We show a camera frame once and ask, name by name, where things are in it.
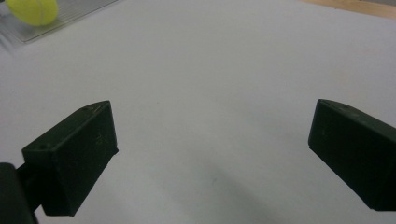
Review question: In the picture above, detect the clear acrylic box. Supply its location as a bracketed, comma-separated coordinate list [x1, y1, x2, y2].
[0, 0, 120, 45]

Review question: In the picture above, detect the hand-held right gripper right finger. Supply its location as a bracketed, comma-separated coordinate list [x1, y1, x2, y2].
[307, 98, 396, 213]

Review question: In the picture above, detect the yellow tennis ball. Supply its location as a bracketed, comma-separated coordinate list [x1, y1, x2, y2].
[4, 0, 60, 27]

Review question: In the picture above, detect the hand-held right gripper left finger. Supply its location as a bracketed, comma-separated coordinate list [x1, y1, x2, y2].
[21, 100, 120, 217]

